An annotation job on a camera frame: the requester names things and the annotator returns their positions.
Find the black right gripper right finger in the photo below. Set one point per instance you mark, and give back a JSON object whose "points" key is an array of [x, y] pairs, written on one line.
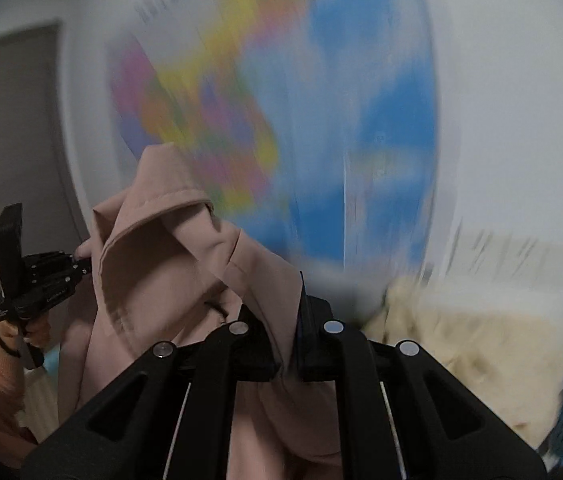
{"points": [[401, 414]]}

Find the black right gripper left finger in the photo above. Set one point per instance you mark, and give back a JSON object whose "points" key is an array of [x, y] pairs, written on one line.
{"points": [[167, 416]]}

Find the pink jacket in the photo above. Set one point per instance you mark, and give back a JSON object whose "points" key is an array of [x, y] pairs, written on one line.
{"points": [[166, 267]]}

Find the left hand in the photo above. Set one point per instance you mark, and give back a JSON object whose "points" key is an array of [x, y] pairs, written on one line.
{"points": [[36, 329]]}

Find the cream yellow jacket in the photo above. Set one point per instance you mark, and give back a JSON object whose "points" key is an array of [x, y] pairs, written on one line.
{"points": [[510, 359]]}

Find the grey door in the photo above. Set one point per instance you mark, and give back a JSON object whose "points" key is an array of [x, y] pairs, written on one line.
{"points": [[34, 169]]}

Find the colourful wall map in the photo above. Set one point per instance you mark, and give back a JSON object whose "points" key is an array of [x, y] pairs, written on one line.
{"points": [[311, 123]]}

